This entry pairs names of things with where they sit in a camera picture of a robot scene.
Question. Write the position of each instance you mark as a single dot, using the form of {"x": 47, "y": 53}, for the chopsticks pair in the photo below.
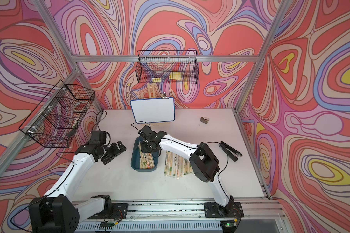
{"x": 170, "y": 164}
{"x": 166, "y": 168}

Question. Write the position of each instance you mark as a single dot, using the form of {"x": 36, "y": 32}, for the black wire basket back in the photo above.
{"x": 154, "y": 66}

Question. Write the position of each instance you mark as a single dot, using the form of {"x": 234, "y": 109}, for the wooden whiteboard easel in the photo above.
{"x": 151, "y": 90}

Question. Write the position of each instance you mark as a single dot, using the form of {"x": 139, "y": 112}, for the yellow sticky note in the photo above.
{"x": 175, "y": 75}

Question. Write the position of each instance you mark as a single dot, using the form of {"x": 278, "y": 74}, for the black wire basket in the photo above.
{"x": 154, "y": 66}
{"x": 56, "y": 118}

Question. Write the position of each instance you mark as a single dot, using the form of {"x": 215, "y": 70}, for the black wire basket left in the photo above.
{"x": 56, "y": 118}

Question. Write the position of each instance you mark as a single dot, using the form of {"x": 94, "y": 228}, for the olive and white stapler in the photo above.
{"x": 204, "y": 120}

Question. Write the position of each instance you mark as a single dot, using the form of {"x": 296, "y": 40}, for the panda print chopsticks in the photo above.
{"x": 190, "y": 170}

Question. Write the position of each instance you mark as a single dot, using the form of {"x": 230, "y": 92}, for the wrapped chopsticks in box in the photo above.
{"x": 146, "y": 160}

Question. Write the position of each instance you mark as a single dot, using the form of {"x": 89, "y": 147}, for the blue framed whiteboard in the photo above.
{"x": 135, "y": 109}

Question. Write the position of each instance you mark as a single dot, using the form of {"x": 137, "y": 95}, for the green circuit board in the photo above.
{"x": 107, "y": 225}

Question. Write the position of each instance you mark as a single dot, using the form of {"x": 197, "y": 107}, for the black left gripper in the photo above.
{"x": 116, "y": 151}

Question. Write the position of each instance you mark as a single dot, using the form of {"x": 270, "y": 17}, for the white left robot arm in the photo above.
{"x": 55, "y": 213}

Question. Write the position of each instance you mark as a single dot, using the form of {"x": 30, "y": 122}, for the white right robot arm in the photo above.
{"x": 203, "y": 161}

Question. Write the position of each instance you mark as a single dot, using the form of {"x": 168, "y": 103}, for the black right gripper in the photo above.
{"x": 144, "y": 148}

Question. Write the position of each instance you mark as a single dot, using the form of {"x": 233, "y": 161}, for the teal plastic storage box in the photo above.
{"x": 135, "y": 158}

